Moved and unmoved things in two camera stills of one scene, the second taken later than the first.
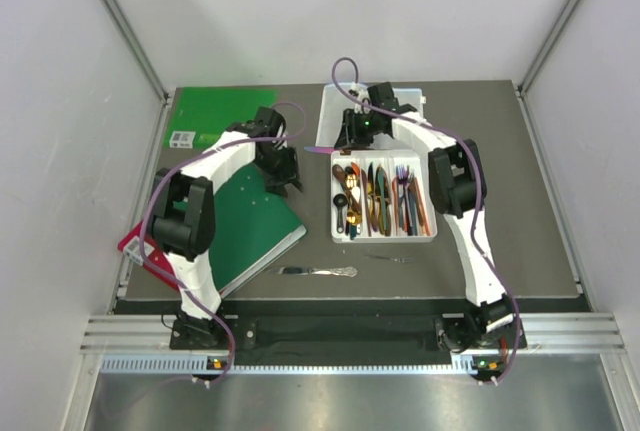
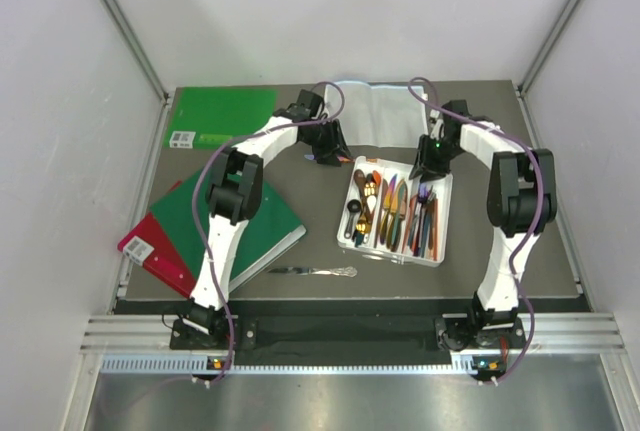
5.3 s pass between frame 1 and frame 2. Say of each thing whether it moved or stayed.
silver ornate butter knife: stayed
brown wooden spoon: moved
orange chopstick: moved
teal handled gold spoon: moved
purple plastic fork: moved
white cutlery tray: moved
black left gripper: moved
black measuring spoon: moved
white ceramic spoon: moved
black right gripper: moved
